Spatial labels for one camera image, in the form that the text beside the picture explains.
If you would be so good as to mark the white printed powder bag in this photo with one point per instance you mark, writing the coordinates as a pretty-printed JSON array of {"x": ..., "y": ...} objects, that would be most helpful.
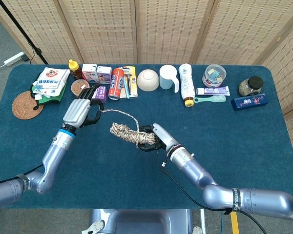
[{"x": 51, "y": 80}]

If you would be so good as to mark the orange drink can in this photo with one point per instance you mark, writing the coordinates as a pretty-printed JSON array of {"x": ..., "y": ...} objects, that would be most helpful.
[{"x": 116, "y": 84}]

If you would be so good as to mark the mint green brush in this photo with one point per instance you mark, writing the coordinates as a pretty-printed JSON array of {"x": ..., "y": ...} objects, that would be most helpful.
[{"x": 217, "y": 98}]

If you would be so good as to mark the small white packets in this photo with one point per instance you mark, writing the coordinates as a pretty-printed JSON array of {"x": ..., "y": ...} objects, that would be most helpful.
[{"x": 42, "y": 90}]

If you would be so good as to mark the white bottle with yellow cap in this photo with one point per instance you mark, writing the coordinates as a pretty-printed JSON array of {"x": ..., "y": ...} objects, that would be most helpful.
[{"x": 186, "y": 83}]

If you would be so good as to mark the cream bowl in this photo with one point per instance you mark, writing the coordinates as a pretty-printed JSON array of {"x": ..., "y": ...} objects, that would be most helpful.
[{"x": 147, "y": 80}]

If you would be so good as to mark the dark blue rectangular box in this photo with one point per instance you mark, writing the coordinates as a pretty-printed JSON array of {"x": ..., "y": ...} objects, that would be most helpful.
[{"x": 249, "y": 101}]

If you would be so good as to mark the small purple carton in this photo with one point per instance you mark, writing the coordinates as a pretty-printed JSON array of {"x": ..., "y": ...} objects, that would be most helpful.
[{"x": 101, "y": 93}]

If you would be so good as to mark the black tripod stand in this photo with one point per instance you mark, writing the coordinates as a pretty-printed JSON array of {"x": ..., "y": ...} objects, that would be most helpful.
[{"x": 19, "y": 26}]

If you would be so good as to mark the round woven coaster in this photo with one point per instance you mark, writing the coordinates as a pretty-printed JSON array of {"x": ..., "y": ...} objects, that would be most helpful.
[{"x": 24, "y": 107}]

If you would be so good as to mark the white milk carton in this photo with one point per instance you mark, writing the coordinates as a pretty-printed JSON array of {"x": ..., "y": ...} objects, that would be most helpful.
[{"x": 89, "y": 73}]

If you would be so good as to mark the white purple toothpaste tube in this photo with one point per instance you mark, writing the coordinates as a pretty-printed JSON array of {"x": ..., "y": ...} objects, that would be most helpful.
[{"x": 215, "y": 91}]

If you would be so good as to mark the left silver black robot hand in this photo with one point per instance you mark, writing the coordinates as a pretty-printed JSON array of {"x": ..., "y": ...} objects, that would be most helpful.
[{"x": 75, "y": 112}]

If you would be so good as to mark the glass jar with black lid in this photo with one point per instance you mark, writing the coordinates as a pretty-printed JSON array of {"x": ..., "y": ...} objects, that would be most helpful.
[{"x": 249, "y": 86}]

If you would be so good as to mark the white purple plum drink carton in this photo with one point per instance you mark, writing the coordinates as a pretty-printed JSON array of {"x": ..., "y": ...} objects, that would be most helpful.
[{"x": 103, "y": 74}]

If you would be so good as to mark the clear round tub of clips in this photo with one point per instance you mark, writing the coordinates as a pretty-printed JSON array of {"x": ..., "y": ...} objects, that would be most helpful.
[{"x": 213, "y": 75}]

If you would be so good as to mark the blue table cloth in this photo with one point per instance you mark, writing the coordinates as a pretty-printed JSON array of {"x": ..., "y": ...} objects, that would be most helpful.
[{"x": 210, "y": 126}]

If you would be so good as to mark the honey bottle with yellow cap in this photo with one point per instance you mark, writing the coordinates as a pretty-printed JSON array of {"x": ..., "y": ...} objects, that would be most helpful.
[{"x": 75, "y": 70}]

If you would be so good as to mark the white power strip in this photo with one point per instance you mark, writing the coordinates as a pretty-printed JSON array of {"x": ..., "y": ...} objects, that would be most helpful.
[{"x": 13, "y": 59}]

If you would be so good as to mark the clear jar of rubber bands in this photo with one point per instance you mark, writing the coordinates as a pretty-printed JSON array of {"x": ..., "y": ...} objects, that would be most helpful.
[{"x": 78, "y": 87}]

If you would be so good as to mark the silver-blue robot torso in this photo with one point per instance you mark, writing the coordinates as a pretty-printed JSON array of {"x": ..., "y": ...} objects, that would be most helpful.
[{"x": 141, "y": 223}]

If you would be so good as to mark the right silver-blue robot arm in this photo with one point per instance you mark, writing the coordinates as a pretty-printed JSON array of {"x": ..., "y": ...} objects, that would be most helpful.
[{"x": 197, "y": 170}]

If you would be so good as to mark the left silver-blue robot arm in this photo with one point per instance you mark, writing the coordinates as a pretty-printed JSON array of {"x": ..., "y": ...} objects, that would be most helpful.
[{"x": 51, "y": 158}]

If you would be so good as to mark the green cloth bag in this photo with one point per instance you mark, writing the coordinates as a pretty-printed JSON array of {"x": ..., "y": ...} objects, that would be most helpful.
[{"x": 56, "y": 98}]

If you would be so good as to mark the razor in yellow blister pack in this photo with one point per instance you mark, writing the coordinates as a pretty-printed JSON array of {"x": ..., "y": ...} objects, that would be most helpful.
[{"x": 133, "y": 85}]

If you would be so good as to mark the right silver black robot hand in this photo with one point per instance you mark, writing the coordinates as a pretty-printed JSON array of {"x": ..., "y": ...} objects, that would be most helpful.
[{"x": 164, "y": 137}]

